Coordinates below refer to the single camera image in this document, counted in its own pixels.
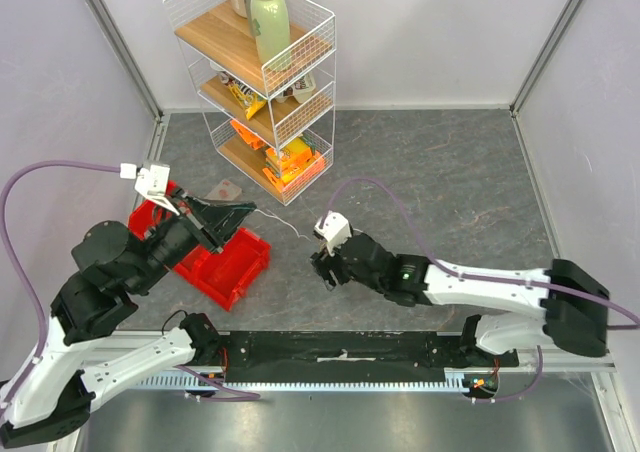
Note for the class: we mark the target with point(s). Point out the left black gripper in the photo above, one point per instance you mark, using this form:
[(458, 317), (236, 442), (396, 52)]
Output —
[(217, 221)]

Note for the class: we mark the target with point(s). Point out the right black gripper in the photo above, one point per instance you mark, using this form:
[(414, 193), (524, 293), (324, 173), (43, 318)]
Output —
[(335, 264)]

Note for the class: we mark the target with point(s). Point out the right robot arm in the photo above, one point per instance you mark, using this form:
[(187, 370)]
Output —
[(561, 305)]

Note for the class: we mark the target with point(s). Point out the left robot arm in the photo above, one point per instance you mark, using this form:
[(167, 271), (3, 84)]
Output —
[(60, 392)]

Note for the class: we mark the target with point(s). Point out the red compartment bin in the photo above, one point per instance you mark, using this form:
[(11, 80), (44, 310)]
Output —
[(223, 276)]

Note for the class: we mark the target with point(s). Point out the flat orange box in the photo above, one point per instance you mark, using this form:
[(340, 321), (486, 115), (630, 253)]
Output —
[(250, 138)]

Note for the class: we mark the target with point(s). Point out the orange yellow snack boxes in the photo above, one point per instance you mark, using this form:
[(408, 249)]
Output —
[(292, 161)]

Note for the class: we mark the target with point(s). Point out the yellow M&M candy bag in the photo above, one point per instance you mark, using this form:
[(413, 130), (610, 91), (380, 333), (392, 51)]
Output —
[(250, 101)]

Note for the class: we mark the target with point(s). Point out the pale green bottle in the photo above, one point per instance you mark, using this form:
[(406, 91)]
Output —
[(271, 27)]

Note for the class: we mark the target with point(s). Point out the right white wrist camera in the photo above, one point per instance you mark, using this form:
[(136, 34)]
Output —
[(333, 230)]

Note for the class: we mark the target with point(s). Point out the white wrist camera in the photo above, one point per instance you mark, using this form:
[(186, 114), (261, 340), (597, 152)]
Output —
[(151, 183), (333, 230)]

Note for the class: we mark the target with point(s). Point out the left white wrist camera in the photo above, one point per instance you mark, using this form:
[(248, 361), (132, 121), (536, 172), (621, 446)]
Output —
[(151, 183)]

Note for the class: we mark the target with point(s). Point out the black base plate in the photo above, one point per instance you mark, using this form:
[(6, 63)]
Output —
[(344, 356)]

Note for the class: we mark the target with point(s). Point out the white wire shelf rack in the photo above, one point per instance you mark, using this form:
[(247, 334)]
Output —
[(214, 39)]

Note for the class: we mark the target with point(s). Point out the grey slotted cable duct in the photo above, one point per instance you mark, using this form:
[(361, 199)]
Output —
[(453, 382)]

